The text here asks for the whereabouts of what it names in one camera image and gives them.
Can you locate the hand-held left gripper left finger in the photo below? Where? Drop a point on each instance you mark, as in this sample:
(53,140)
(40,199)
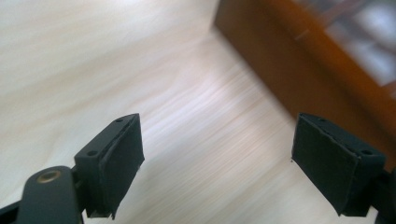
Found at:
(115,161)

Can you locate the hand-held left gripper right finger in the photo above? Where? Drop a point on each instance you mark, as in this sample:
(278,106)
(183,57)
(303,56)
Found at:
(333,165)

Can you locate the wooden box with glass lid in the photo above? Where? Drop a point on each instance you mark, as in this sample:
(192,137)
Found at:
(280,62)

